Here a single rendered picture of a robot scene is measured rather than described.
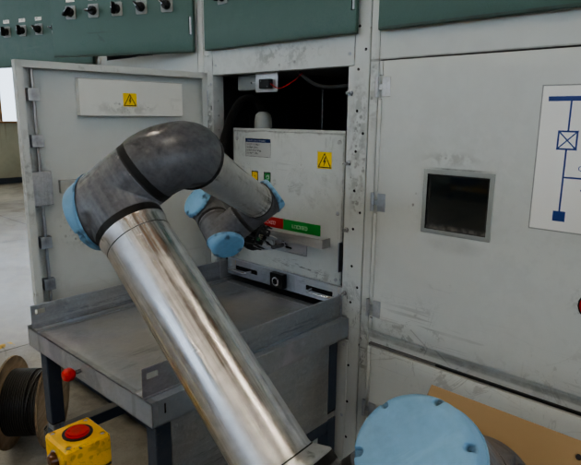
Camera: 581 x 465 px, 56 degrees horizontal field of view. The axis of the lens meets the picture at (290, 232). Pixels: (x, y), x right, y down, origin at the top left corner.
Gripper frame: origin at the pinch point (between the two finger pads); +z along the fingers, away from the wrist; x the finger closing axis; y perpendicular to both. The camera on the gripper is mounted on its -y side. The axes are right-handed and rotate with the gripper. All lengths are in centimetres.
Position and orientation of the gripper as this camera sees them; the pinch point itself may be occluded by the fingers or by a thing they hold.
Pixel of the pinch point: (268, 244)
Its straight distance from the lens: 178.2
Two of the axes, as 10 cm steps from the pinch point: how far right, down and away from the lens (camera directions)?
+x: 3.5, -9.2, 1.8
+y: 7.4, 1.5, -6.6
